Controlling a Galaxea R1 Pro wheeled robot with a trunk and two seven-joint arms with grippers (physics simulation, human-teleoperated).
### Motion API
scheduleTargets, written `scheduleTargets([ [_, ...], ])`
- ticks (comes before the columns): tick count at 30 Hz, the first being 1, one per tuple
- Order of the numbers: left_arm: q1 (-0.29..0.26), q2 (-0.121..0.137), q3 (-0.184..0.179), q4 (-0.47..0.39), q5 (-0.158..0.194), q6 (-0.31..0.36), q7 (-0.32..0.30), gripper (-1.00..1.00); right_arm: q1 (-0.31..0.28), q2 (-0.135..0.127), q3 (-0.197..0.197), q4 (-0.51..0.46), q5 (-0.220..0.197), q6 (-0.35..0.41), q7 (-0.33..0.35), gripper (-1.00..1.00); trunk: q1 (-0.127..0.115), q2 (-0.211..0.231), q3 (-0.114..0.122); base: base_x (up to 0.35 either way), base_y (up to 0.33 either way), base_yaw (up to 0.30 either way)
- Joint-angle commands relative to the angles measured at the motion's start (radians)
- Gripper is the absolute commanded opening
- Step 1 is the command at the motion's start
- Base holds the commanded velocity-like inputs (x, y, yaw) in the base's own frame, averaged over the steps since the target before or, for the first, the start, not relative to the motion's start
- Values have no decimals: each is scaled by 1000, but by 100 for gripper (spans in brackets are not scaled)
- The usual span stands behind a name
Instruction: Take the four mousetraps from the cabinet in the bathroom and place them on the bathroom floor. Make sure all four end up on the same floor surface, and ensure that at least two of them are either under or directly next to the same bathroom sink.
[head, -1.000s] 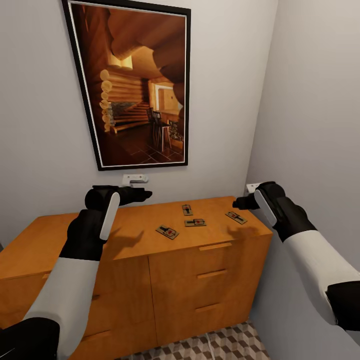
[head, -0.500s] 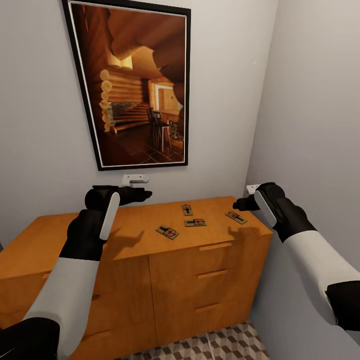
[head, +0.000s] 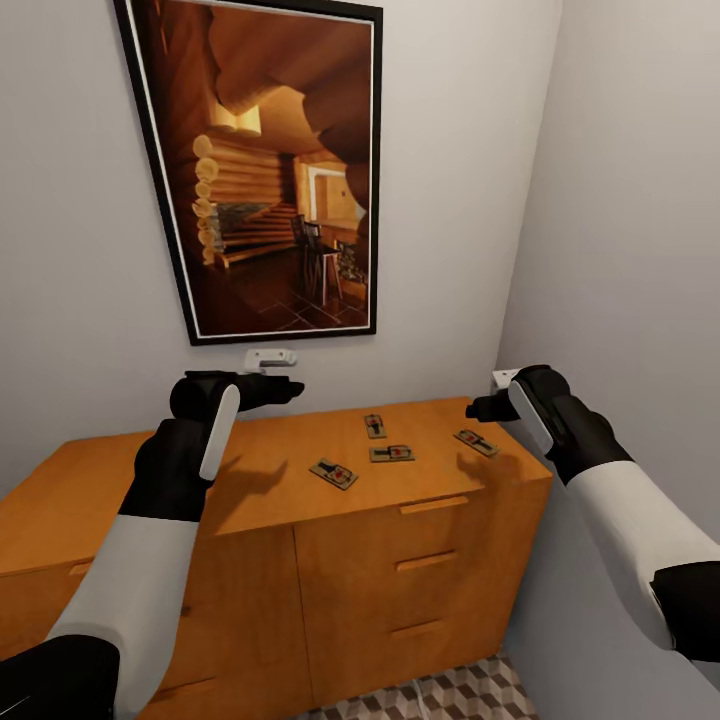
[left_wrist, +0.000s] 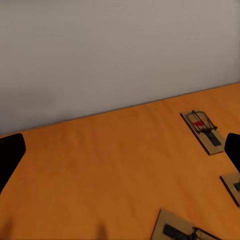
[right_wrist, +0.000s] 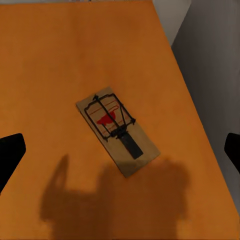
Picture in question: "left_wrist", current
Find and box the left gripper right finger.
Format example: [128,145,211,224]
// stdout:
[224,133,240,172]

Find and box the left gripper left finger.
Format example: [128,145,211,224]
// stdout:
[0,133,26,193]

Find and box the mousetrap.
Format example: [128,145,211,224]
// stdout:
[180,109,226,156]
[220,172,240,208]
[151,208,224,240]

